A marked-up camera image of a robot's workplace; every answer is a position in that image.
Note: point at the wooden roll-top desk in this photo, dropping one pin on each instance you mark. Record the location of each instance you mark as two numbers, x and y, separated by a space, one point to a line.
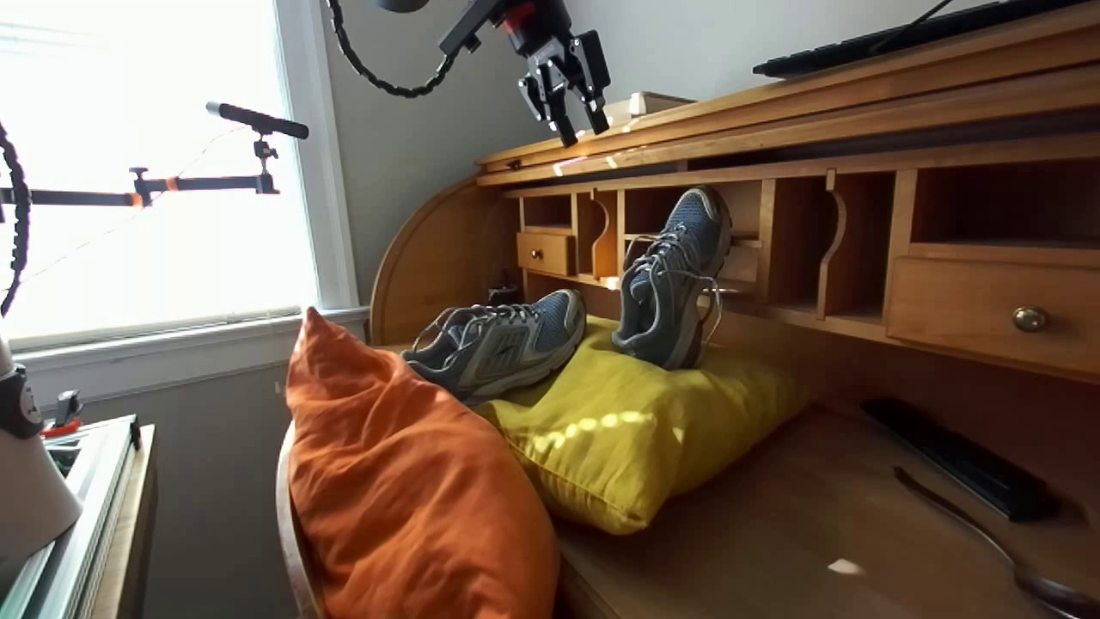
921 228

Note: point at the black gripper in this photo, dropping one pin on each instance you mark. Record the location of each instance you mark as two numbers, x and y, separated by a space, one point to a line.
559 58

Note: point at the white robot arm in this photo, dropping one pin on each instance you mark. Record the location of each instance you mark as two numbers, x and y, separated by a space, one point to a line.
458 37

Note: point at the yellow pillow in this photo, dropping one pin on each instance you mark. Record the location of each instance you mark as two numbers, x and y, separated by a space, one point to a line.
610 437

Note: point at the blue grey sneaker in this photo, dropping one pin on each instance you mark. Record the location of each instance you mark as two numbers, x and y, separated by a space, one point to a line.
657 305
479 351

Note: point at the cream box on desk top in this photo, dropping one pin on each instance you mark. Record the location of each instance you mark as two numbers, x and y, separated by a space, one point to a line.
640 105

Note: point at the metal spoon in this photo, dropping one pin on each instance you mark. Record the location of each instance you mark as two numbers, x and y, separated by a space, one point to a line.
1064 598

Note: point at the black remote control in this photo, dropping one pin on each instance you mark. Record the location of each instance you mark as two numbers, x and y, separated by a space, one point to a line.
989 476

